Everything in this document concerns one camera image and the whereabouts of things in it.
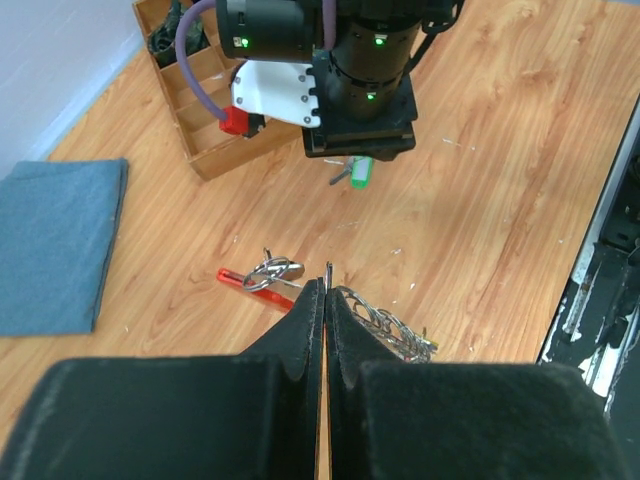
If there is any dark green rolled tie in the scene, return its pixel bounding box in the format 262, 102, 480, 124
147, 0, 210, 69

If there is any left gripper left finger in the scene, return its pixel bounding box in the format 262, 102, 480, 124
1, 280, 325, 479

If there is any folded blue cloth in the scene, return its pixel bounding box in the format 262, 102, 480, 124
1, 158, 128, 337

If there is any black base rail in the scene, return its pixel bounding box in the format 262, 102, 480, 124
536, 105, 639, 419

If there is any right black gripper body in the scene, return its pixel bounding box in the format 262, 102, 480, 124
302, 72, 418, 161

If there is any metal key organizer red handle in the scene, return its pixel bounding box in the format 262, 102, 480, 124
216, 247, 441, 364

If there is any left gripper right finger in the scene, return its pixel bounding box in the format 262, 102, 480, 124
325, 289, 628, 479

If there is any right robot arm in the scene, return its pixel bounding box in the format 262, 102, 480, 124
215, 1, 464, 161

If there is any key with green tag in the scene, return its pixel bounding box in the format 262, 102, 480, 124
329, 156, 374, 189

